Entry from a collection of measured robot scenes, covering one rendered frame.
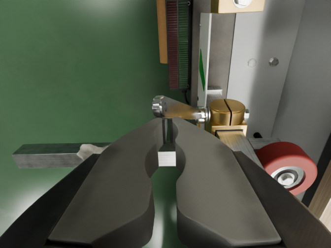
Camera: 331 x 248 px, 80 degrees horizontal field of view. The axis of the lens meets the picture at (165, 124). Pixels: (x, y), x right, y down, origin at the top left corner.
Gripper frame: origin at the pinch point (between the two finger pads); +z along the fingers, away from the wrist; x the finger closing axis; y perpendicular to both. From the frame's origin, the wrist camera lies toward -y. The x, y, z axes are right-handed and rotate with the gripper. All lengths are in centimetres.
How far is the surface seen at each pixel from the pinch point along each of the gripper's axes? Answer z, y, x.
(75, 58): 100, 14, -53
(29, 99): 100, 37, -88
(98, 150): 13.6, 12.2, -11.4
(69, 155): 14.2, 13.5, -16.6
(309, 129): 25.3, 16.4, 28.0
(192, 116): 8.4, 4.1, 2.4
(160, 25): 93, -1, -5
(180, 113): 3.5, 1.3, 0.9
